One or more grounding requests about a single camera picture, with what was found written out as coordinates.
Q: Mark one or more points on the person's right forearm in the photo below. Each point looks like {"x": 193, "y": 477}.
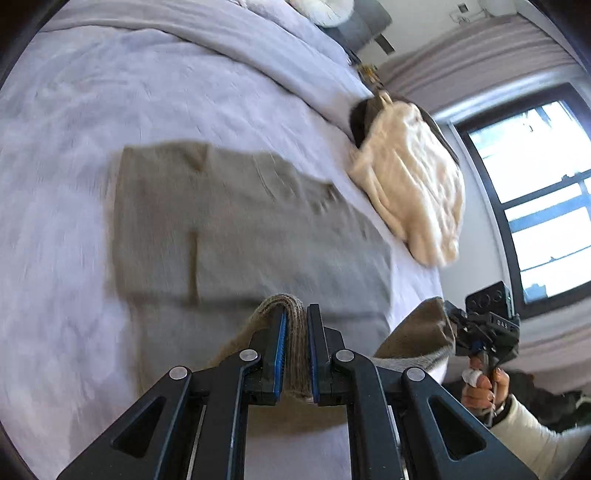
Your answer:
{"x": 531, "y": 438}

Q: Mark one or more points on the black framed window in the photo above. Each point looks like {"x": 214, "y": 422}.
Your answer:
{"x": 545, "y": 161}

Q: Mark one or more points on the grey duvet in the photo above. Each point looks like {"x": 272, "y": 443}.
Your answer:
{"x": 231, "y": 27}

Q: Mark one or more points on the dark clothing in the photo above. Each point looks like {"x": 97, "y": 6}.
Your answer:
{"x": 545, "y": 397}

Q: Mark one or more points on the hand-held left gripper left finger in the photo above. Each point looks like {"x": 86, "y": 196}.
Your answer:
{"x": 280, "y": 341}

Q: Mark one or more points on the white fluffy pillow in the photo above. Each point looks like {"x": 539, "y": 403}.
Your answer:
{"x": 323, "y": 11}

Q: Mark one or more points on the grey upholstered headboard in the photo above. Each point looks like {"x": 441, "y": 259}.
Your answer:
{"x": 360, "y": 23}

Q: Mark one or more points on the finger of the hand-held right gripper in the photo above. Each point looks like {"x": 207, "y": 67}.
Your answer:
{"x": 455, "y": 314}

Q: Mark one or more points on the grey-brown knit sweater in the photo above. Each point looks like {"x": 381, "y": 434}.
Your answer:
{"x": 254, "y": 230}

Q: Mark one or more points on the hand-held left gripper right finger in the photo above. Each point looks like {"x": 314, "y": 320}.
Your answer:
{"x": 313, "y": 350}

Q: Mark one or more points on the cream striped fleece garment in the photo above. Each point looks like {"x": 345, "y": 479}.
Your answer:
{"x": 415, "y": 184}

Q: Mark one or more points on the person's right hand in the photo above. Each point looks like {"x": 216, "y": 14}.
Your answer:
{"x": 480, "y": 392}

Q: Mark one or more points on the dark cloth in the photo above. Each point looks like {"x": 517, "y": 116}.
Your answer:
{"x": 360, "y": 117}

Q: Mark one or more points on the white bed with blanket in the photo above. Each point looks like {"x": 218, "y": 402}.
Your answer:
{"x": 69, "y": 138}

